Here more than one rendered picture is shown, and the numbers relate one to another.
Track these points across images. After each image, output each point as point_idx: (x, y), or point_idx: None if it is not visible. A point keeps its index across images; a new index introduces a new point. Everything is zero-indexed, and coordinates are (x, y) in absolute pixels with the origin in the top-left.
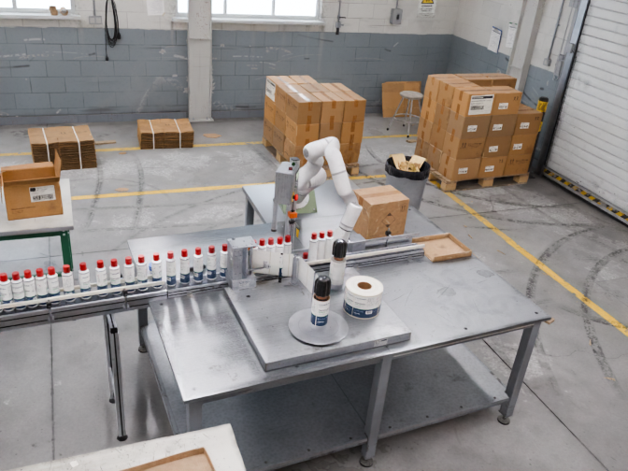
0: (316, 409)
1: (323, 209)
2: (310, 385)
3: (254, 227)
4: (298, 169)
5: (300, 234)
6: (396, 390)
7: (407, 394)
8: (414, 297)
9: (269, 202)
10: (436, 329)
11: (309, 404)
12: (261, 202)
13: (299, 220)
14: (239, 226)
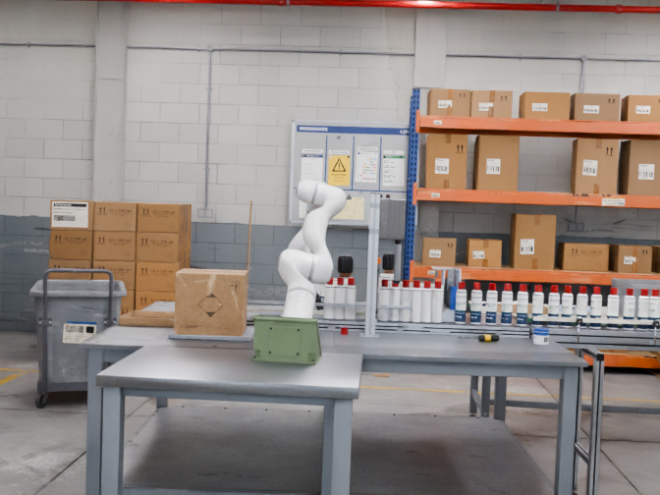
0: (368, 425)
1: (245, 354)
2: (359, 435)
3: (386, 353)
4: None
5: (323, 344)
6: (272, 421)
7: (265, 418)
8: None
9: (329, 367)
10: (276, 307)
11: (371, 428)
12: (345, 368)
13: None
14: (410, 356)
